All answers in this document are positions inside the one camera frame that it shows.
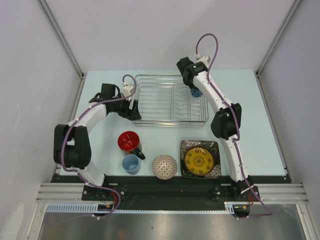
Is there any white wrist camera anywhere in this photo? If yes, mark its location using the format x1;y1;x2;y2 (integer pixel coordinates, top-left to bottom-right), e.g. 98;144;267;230
120;82;135;101
195;54;211;68

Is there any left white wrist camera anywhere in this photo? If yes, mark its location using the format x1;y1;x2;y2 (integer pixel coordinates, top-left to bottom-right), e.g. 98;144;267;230
120;82;135;101

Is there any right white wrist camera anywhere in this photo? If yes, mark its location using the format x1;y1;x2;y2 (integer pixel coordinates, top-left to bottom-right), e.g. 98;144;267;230
195;54;211;68

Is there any black floral square plate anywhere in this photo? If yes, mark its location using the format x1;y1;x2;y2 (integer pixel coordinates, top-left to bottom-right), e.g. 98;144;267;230
180;140;222;179

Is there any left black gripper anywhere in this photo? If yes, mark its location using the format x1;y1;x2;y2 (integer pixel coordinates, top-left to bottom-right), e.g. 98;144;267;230
112;94;141;121

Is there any red patterned bowl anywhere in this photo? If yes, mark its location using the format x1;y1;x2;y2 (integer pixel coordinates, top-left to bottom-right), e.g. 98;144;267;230
152;155;178;180

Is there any yellow round plate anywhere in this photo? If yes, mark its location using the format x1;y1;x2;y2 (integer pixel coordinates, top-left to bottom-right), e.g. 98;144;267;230
183;146;215;176

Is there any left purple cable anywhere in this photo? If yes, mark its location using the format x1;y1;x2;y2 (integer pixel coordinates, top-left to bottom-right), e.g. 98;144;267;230
60;74;138;221

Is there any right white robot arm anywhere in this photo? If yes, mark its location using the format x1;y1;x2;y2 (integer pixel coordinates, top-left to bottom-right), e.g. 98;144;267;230
176;56;255;201

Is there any red and black mug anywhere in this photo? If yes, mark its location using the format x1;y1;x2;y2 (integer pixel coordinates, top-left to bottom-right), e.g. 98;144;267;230
117;131;146;160

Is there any metal wire dish rack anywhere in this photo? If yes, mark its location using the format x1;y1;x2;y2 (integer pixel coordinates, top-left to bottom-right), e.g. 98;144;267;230
133;74;209;128

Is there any blue patterned bowl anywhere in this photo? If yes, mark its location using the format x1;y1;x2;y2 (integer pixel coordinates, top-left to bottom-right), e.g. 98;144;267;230
190;87;203;98

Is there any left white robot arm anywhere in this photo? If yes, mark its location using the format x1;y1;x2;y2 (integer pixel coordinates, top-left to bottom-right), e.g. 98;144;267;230
53;82;142;200

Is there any purple cable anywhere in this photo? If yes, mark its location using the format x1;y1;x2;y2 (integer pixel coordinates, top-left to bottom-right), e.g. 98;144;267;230
194;33;273;221
60;74;138;221

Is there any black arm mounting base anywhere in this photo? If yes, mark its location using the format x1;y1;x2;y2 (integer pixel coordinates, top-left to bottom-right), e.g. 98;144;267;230
50;173;292;218

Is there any light blue cup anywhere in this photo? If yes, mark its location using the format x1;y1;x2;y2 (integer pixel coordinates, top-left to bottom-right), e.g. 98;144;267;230
122;154;140;175

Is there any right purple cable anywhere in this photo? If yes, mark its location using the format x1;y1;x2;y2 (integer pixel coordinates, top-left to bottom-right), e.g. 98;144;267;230
194;33;273;221

